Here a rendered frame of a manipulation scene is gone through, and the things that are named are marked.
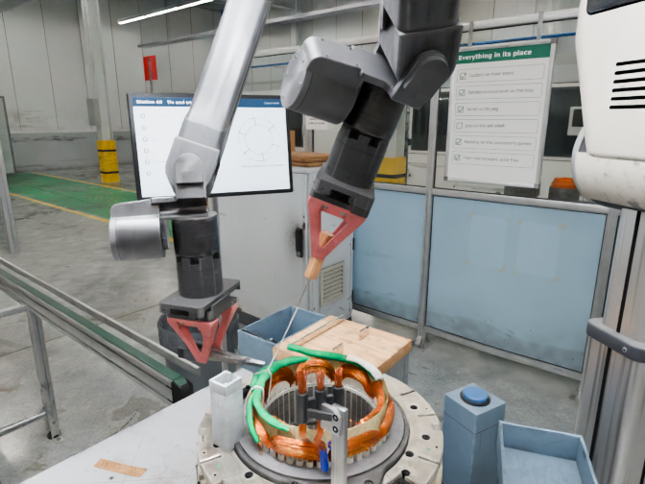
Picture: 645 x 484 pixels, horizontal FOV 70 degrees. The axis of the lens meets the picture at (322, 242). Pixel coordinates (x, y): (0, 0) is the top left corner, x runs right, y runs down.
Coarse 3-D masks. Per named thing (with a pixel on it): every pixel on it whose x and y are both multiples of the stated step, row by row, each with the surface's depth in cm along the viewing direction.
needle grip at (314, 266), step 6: (324, 234) 54; (330, 234) 54; (324, 240) 54; (312, 258) 55; (324, 258) 55; (312, 264) 55; (318, 264) 55; (306, 270) 56; (312, 270) 55; (318, 270) 56; (306, 276) 56; (312, 276) 56
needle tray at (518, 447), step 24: (504, 432) 67; (528, 432) 66; (552, 432) 65; (504, 456) 60; (528, 456) 66; (552, 456) 66; (576, 456) 65; (504, 480) 56; (528, 480) 61; (552, 480) 61; (576, 480) 61
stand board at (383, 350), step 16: (320, 336) 93; (336, 336) 93; (352, 336) 93; (368, 336) 93; (384, 336) 93; (400, 336) 93; (288, 352) 87; (352, 352) 87; (368, 352) 87; (384, 352) 87; (400, 352) 88; (384, 368) 84
